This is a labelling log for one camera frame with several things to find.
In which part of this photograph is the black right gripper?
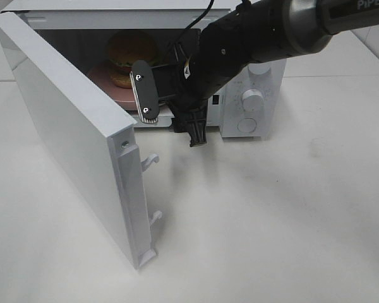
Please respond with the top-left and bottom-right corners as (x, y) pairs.
(153, 56), (215, 147)

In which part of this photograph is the round white door button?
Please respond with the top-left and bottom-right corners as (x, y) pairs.
(237, 118), (257, 133)

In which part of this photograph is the burger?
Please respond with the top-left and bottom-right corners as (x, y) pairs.
(106, 30), (160, 89)

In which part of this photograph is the pink round plate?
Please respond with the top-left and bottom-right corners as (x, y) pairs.
(87, 61), (138, 112)

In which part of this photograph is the white microwave door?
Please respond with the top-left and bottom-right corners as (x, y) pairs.
(0, 12), (162, 268)

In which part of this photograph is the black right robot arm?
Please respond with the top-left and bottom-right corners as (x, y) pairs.
(145, 1), (379, 146)

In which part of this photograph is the lower white microwave knob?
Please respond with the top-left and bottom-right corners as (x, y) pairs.
(241, 89), (264, 112)

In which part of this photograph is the white microwave knob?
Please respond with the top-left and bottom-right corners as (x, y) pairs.
(241, 89), (264, 112)
(248, 62), (271, 76)

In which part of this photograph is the upper white microwave knob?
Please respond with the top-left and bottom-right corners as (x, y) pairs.
(248, 62), (271, 76)

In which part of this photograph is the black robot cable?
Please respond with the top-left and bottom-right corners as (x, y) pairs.
(167, 0), (253, 67)

